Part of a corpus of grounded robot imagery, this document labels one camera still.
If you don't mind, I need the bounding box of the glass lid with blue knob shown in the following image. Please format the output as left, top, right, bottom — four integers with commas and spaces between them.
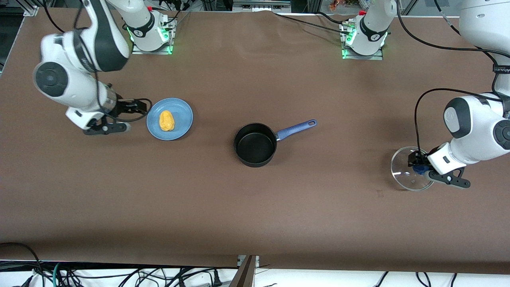
390, 146, 435, 192

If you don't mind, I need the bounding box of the yellow potato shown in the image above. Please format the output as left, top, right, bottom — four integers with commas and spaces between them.
159, 110, 175, 132

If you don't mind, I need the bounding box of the blue round plate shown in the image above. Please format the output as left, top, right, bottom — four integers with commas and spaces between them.
147, 98, 194, 141

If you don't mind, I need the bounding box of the grey box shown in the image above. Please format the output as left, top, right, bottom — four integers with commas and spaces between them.
232, 0, 292, 12

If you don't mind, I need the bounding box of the brown table cover sheet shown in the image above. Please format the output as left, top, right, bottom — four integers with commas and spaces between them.
0, 7, 510, 275

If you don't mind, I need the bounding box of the orange toy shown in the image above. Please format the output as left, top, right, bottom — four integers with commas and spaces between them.
329, 0, 359, 11

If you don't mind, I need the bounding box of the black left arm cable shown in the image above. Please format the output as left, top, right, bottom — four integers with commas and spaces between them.
396, 0, 510, 154

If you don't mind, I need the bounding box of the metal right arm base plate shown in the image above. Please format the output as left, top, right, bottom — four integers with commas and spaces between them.
131, 16, 174, 55

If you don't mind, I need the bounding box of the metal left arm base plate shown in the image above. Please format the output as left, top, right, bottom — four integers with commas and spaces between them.
342, 22, 384, 60

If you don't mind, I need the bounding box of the black pot with blue handle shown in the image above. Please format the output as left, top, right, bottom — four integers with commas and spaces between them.
233, 119, 318, 168

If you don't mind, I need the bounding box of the thick black looped cable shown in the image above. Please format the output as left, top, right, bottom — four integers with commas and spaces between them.
0, 242, 44, 287

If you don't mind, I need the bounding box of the black cable across table edge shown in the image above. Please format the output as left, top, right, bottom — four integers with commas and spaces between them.
273, 12, 351, 34

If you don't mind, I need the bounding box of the aluminium profile post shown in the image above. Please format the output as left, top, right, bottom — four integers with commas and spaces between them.
228, 255, 257, 287

